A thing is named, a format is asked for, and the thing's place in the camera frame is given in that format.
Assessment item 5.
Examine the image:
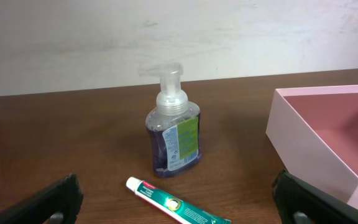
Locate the green white toothpaste tube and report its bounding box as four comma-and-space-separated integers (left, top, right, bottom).
126, 177, 231, 224

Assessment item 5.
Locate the purple foam soap pump bottle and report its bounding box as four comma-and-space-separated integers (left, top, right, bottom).
139, 62, 201, 178

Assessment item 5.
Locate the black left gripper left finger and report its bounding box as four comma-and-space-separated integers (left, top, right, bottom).
0, 174, 83, 224

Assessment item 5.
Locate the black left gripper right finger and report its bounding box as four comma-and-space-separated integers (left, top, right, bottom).
272, 170, 358, 224

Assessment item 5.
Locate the pink white box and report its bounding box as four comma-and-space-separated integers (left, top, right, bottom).
266, 85, 358, 209

